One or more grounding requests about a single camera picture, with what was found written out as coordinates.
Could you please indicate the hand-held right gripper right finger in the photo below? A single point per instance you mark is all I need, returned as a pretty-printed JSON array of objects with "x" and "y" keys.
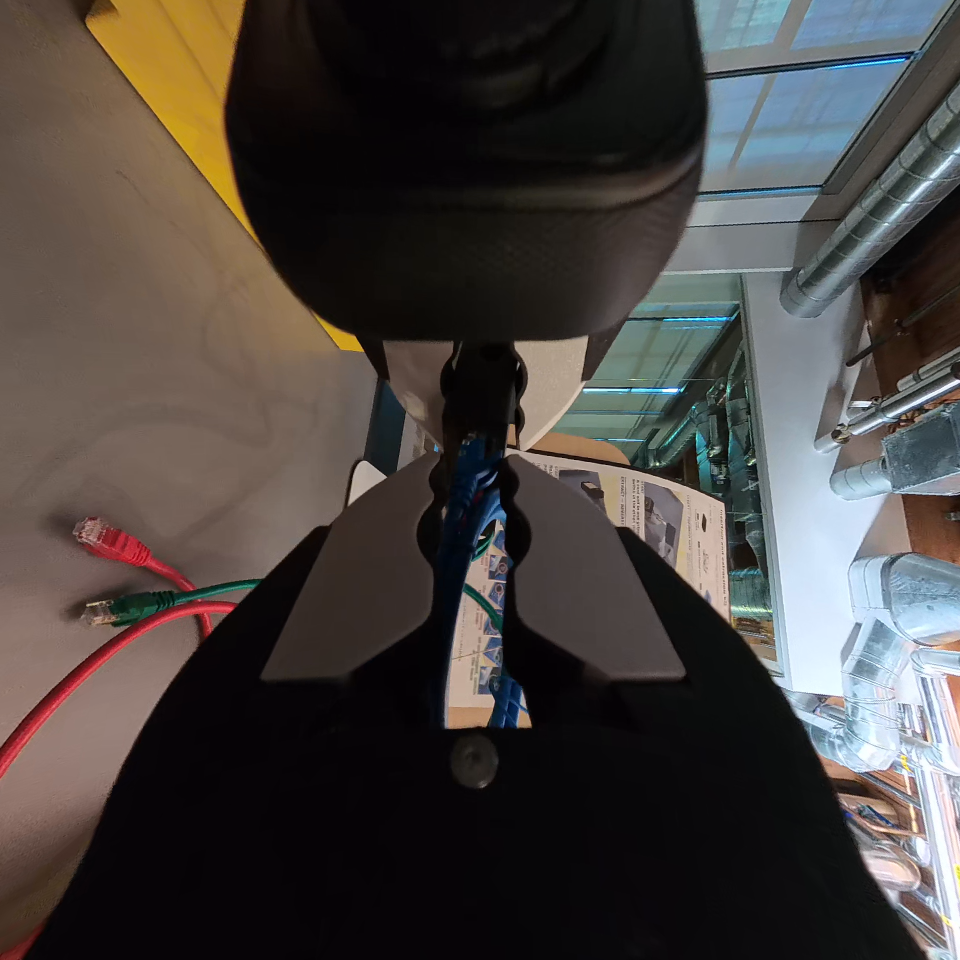
[{"x": 592, "y": 592}]

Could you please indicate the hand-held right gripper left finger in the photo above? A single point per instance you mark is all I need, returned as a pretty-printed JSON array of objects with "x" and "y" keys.
[{"x": 352, "y": 592}]

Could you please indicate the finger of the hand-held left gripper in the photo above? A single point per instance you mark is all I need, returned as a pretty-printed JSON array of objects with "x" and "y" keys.
[
  {"x": 551, "y": 382},
  {"x": 420, "y": 382}
]

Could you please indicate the black network switch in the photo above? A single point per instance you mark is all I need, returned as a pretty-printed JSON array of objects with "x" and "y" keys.
[{"x": 480, "y": 390}]

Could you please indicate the dark table leg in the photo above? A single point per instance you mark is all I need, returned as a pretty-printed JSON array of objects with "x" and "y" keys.
[{"x": 386, "y": 420}]

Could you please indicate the wooden board with instruction sheet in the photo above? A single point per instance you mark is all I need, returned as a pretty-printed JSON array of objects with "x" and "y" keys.
[{"x": 660, "y": 525}]

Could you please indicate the white sign stand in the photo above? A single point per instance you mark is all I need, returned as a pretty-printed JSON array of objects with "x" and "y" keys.
[{"x": 364, "y": 480}]

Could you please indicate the yellow plastic bin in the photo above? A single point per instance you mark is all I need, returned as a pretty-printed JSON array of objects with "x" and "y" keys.
[{"x": 165, "y": 75}]

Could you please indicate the silver elbow duct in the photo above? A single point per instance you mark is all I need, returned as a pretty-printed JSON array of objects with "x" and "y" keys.
[{"x": 892, "y": 600}]

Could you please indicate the rectangular metal duct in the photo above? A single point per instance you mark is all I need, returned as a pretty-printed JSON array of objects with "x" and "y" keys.
[{"x": 922, "y": 450}]

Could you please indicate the silver spiral duct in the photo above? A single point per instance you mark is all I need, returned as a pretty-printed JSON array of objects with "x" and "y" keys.
[{"x": 885, "y": 210}]

